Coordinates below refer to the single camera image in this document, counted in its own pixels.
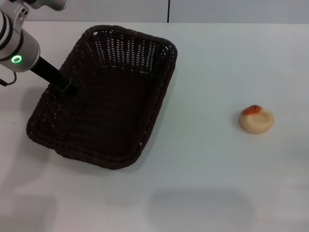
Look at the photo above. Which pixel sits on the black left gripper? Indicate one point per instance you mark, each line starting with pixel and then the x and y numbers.
pixel 47 71

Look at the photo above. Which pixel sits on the black woven rectangular basket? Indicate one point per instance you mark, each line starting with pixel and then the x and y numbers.
pixel 113 108

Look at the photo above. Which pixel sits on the round cream bun orange topping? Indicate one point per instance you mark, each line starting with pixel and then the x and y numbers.
pixel 257 123

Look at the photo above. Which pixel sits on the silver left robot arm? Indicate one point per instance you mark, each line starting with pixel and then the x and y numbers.
pixel 21 46

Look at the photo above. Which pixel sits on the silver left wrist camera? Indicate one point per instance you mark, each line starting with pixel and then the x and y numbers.
pixel 51 4

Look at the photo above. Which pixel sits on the black vertical wall strip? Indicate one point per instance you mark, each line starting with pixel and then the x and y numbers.
pixel 168 10

